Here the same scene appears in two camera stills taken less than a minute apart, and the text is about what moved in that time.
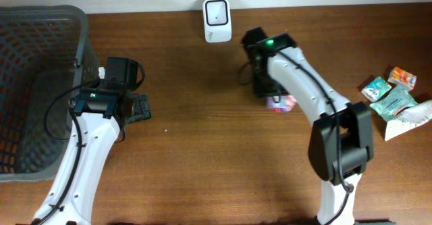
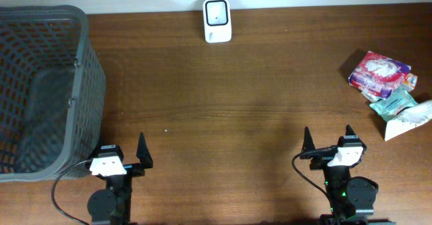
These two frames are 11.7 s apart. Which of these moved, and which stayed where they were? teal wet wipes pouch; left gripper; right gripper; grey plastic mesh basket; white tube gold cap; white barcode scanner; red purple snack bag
Moved: right gripper; left gripper; red purple snack bag
Stayed: white tube gold cap; teal wet wipes pouch; white barcode scanner; grey plastic mesh basket
